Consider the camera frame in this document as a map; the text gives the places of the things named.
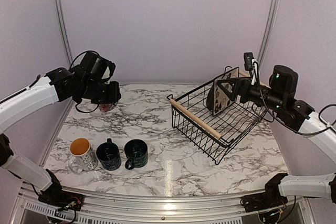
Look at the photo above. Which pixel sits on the white patterned mug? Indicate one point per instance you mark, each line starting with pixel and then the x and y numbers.
pixel 83 158

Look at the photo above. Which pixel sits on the aluminium frame post left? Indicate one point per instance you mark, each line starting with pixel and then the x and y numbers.
pixel 63 30

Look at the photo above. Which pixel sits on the wooden rack handle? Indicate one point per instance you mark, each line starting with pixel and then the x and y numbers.
pixel 196 119
pixel 244 74

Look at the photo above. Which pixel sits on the square patterned plate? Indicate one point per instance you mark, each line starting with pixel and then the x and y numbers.
pixel 220 100

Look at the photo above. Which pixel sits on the dark green mug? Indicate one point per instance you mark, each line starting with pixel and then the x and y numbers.
pixel 136 151

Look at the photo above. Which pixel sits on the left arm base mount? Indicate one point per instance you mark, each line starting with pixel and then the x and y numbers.
pixel 56 196

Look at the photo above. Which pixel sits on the black wire dish rack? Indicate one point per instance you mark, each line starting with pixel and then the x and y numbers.
pixel 234 123

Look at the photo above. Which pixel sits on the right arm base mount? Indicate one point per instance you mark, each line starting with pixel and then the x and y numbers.
pixel 271 197

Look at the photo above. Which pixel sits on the red white patterned bowl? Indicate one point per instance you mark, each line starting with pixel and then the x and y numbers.
pixel 107 107

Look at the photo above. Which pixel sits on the aluminium frame post right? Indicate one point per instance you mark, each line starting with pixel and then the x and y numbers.
pixel 271 17

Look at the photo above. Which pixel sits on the front wooden rack handle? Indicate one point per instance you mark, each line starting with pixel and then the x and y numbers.
pixel 196 119

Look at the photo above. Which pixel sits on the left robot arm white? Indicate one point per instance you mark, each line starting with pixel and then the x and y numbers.
pixel 54 87

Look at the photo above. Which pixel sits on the rear wooden rack handle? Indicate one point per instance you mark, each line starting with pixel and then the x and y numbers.
pixel 244 74

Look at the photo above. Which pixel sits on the aluminium front table rail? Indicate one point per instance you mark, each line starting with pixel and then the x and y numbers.
pixel 113 208

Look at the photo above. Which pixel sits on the aluminium frame post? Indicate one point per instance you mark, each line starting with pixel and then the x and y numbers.
pixel 63 30
pixel 271 17

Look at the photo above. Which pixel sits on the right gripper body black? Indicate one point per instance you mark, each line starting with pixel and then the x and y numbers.
pixel 274 100

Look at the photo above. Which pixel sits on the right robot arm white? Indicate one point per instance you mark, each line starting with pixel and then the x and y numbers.
pixel 302 119

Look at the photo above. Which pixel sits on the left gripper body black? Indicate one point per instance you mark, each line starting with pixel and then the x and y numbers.
pixel 92 90

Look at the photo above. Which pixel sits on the black round plate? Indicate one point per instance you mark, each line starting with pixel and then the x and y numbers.
pixel 210 99

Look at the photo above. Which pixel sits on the dark blue mug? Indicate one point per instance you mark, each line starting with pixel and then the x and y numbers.
pixel 109 156

